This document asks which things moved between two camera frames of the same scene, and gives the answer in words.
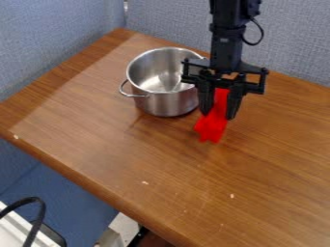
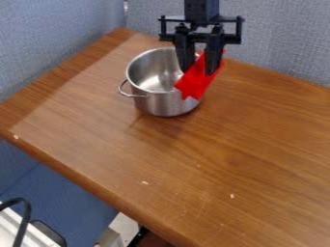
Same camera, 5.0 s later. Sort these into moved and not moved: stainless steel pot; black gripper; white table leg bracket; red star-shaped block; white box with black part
Moved: black gripper; red star-shaped block
Not moved: white table leg bracket; white box with black part; stainless steel pot
